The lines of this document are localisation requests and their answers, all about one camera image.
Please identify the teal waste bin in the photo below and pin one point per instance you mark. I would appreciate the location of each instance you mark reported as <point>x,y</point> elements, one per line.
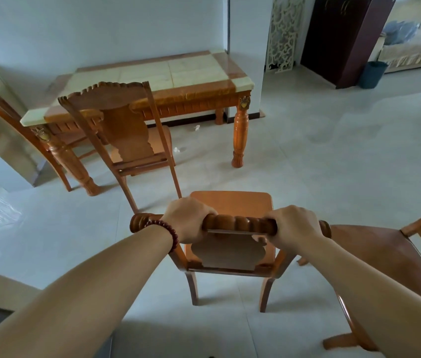
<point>371,75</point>

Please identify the blue plastic bag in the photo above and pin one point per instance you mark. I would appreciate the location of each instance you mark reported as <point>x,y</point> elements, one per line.
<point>400,32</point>

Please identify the person's right forearm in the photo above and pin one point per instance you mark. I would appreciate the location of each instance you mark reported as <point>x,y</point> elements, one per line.
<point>374,294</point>

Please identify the person's right hand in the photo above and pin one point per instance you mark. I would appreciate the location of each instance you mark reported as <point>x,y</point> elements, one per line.
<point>296,229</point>

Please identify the wooden chair with curved back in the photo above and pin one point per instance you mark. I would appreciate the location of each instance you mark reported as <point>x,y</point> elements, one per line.
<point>5,111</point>

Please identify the person's right thumb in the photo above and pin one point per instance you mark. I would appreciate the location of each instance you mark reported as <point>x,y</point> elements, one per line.
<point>264,240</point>

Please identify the sofa with beige fringed cover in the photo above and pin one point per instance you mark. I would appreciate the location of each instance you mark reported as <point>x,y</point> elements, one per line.
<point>419,48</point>

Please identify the white lattice screen panel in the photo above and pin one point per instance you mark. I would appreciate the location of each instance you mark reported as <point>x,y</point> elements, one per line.
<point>284,33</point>

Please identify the person's left hand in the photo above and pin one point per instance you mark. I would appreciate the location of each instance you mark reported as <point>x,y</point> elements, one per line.
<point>184,219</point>

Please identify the person's left forearm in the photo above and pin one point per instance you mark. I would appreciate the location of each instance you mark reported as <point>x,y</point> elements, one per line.
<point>83,294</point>

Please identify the wooden chair with dark seat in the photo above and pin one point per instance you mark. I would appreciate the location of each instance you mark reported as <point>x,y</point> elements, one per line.
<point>389,253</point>

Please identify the wooden chair with scalloped back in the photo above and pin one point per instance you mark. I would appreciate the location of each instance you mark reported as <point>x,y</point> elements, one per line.
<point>124,130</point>

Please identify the person's left fingers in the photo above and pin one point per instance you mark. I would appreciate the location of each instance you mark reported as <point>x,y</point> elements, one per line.
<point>203,211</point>

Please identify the wooden chair with carved rail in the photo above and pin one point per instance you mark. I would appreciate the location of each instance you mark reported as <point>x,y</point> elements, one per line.
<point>233,205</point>

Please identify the marble top wooden dining table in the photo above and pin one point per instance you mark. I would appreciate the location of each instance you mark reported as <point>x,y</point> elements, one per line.
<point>180,76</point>

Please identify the dark brown wooden cabinet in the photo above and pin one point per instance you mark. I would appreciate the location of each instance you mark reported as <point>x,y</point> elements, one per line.
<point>341,37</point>

